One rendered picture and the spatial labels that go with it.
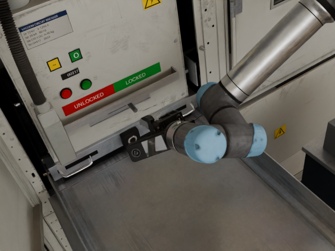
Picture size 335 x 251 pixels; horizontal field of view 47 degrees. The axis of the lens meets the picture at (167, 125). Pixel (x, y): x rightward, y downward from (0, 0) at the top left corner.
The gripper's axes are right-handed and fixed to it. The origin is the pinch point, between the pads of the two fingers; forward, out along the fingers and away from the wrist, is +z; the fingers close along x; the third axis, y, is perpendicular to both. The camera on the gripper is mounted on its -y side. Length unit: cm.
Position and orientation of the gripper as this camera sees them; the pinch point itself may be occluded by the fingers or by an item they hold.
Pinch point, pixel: (143, 129)
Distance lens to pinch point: 109.4
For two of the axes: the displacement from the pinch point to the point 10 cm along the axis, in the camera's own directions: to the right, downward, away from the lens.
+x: -3.8, -8.9, -2.6
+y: 8.4, -4.5, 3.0
